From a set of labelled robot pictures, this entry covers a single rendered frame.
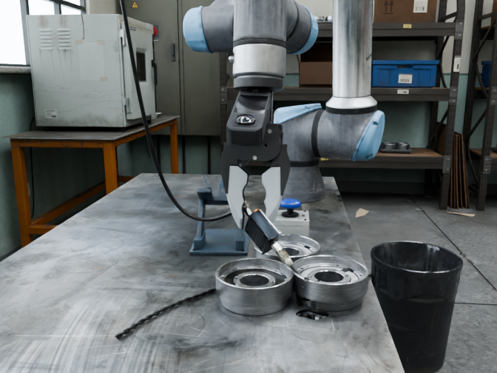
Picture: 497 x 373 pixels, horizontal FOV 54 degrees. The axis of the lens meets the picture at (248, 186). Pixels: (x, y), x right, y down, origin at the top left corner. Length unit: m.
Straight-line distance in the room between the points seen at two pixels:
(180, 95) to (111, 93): 1.71
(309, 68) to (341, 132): 3.02
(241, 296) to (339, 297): 0.13
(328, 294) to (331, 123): 0.57
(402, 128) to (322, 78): 1.05
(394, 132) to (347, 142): 3.66
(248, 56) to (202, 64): 3.82
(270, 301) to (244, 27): 0.36
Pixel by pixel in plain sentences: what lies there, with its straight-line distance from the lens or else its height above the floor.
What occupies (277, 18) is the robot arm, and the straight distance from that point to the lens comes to 0.70.
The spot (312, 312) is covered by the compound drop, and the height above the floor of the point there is 0.80.
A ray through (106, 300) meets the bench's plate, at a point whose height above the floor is 0.80.
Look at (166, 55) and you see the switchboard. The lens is 4.57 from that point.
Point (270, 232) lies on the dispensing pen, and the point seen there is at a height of 0.89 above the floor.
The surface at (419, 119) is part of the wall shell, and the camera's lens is 4.81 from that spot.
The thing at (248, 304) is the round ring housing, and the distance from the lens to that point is 0.63.
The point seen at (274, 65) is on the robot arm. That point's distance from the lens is 0.68.
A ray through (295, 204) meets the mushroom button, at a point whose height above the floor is 0.87.
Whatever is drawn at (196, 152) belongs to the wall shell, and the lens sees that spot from 4.81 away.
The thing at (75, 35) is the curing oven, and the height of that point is 1.31.
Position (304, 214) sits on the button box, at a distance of 0.93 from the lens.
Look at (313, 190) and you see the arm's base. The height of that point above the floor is 0.82.
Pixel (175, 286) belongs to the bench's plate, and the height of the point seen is 0.80.
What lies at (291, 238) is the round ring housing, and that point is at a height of 0.83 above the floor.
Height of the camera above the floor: 1.10
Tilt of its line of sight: 13 degrees down
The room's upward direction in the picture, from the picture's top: straight up
